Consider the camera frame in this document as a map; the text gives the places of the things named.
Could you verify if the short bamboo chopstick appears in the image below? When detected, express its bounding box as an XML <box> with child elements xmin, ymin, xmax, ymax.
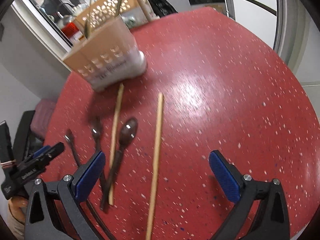
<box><xmin>108</xmin><ymin>83</ymin><xmax>125</xmax><ymax>206</ymax></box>

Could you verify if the white refrigerator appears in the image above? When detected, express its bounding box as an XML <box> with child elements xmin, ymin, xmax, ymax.
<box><xmin>227</xmin><ymin>0</ymin><xmax>277</xmax><ymax>48</ymax></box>

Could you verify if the black bag behind rack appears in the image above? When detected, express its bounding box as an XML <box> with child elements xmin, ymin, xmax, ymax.
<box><xmin>148</xmin><ymin>0</ymin><xmax>177</xmax><ymax>18</ymax></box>

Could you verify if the pink plastic stool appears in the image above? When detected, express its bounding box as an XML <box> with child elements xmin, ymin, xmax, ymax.
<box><xmin>30</xmin><ymin>99</ymin><xmax>56</xmax><ymax>140</ymax></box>

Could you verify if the beige plastic utensil holder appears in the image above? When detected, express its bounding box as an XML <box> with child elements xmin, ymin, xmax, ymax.
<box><xmin>63</xmin><ymin>16</ymin><xmax>147</xmax><ymax>92</ymax></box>

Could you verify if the person's left hand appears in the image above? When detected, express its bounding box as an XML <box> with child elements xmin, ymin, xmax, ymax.
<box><xmin>7</xmin><ymin>196</ymin><xmax>28</xmax><ymax>239</ymax></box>

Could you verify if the dark slim spoon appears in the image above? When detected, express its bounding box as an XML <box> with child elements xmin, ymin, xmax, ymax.
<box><xmin>65</xmin><ymin>129</ymin><xmax>81</xmax><ymax>167</ymax></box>

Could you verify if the red plastic basket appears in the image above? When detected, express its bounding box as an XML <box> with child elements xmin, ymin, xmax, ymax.
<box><xmin>61</xmin><ymin>22</ymin><xmax>79</xmax><ymax>38</ymax></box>

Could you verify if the beige flower-pattern storage rack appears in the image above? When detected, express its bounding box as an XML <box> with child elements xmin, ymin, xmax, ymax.
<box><xmin>73</xmin><ymin>0</ymin><xmax>158</xmax><ymax>36</ymax></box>

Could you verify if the long bamboo chopstick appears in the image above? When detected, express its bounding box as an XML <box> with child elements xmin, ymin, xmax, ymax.
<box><xmin>145</xmin><ymin>93</ymin><xmax>164</xmax><ymax>240</ymax></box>

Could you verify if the cardboard box on floor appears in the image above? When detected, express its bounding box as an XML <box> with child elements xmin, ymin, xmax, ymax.
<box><xmin>205</xmin><ymin>4</ymin><xmax>225</xmax><ymax>14</ymax></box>

